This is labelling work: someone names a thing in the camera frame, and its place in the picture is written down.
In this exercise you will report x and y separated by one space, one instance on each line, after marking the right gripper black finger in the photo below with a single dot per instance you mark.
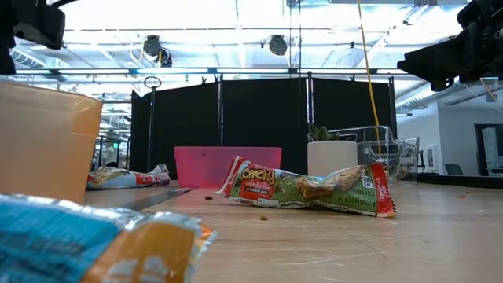
452 55
442 84

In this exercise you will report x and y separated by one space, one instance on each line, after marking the orange translucent plastic bin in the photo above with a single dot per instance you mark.
47 141

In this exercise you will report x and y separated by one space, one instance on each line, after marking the light blue granola bar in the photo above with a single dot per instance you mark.
162 173

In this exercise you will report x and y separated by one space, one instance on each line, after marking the blue orange-ended granola bar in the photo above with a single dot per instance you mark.
59 243

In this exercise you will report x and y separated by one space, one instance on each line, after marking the clear plastic bin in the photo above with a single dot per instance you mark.
404 153

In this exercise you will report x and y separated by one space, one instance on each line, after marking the distant dark chair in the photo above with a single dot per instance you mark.
454 170

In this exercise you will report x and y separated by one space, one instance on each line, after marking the small plant in white pot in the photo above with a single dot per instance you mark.
332 157

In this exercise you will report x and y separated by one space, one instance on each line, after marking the black ceiling spotlight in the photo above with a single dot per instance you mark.
153 46
277 45

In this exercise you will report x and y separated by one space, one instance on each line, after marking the grey tape rectangle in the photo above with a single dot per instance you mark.
157 199

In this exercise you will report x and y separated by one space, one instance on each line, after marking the pink translucent plastic bin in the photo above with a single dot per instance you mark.
228 165

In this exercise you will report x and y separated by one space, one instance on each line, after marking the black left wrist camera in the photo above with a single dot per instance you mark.
39 25

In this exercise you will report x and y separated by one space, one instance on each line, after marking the white wall box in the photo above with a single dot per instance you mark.
432 157

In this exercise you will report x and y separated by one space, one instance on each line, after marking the black aluminium rig frame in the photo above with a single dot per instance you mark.
460 181

